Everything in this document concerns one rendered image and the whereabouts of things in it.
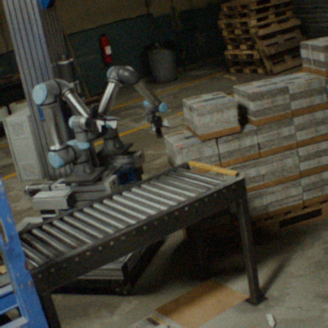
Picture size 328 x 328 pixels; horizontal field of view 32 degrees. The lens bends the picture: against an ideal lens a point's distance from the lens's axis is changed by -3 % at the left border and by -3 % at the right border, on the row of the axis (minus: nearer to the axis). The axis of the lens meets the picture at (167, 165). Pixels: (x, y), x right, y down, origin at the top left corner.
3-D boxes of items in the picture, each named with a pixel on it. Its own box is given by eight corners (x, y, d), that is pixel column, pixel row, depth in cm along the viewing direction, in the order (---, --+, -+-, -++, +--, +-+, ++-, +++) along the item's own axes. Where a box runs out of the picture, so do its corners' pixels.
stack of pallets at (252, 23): (270, 58, 1149) (260, -5, 1109) (307, 58, 1077) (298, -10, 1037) (225, 74, 1074) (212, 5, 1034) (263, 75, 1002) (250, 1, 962)
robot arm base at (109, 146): (99, 153, 415) (97, 140, 412) (107, 146, 428) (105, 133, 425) (118, 151, 410) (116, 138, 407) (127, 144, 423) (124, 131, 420)
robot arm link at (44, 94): (78, 162, 364) (58, 78, 347) (60, 171, 354) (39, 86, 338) (67, 161, 372) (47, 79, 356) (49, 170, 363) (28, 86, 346)
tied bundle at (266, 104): (236, 116, 433) (231, 87, 426) (271, 108, 438) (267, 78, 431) (255, 127, 398) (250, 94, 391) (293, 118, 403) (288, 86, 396)
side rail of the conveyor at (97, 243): (241, 195, 328) (239, 175, 324) (248, 197, 324) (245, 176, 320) (25, 296, 260) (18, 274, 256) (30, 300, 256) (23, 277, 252)
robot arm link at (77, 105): (61, 83, 366) (106, 139, 354) (47, 88, 359) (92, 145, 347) (66, 71, 358) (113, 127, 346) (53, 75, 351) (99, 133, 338)
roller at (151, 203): (129, 193, 340) (124, 188, 337) (177, 210, 302) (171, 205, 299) (124, 200, 338) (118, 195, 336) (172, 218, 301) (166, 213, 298)
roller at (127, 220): (100, 209, 330) (98, 200, 328) (146, 228, 292) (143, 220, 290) (93, 211, 327) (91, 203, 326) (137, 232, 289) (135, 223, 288)
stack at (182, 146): (182, 237, 450) (162, 135, 424) (318, 198, 469) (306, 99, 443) (196, 258, 413) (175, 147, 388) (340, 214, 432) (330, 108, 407)
